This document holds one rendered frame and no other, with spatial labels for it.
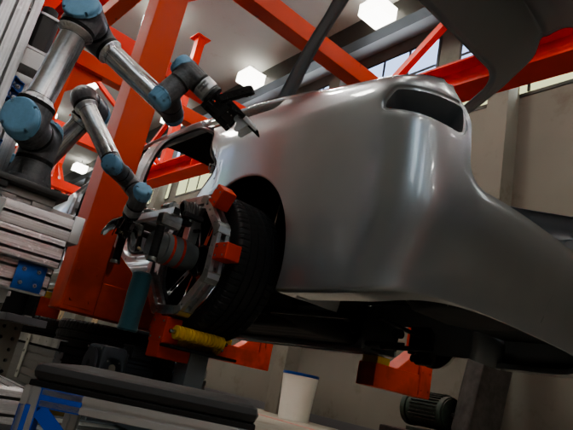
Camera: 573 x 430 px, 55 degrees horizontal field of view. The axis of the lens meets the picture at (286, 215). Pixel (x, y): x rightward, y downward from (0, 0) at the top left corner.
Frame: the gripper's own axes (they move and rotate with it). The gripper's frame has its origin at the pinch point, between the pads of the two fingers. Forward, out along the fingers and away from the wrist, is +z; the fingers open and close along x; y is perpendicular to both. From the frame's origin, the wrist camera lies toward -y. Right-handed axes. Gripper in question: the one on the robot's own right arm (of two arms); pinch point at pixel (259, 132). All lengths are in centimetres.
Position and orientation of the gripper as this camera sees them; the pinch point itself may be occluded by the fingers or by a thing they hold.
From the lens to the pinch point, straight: 180.6
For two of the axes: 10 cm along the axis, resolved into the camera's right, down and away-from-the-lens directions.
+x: -0.1, 0.1, -10.0
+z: 7.1, 7.0, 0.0
